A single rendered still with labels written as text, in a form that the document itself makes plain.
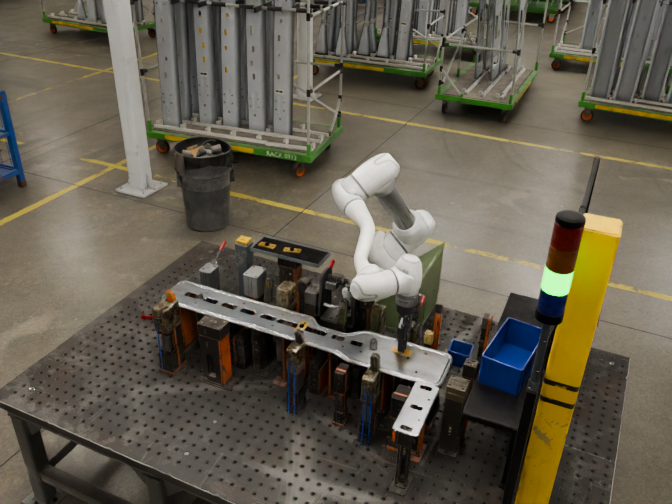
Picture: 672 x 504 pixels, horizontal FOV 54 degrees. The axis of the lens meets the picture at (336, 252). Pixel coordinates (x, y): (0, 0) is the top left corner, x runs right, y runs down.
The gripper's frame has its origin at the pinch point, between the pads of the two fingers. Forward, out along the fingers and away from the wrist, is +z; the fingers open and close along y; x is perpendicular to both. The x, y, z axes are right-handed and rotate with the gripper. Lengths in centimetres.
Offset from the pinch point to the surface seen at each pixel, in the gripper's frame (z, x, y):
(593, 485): 37, 84, 7
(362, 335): 6.6, -20.0, -6.0
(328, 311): 10.1, -42.9, -20.4
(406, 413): 6.7, 12.9, 31.4
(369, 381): 2.8, -4.8, 24.9
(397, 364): 6.7, 0.4, 5.9
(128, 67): -14, -343, -251
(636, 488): 107, 113, -71
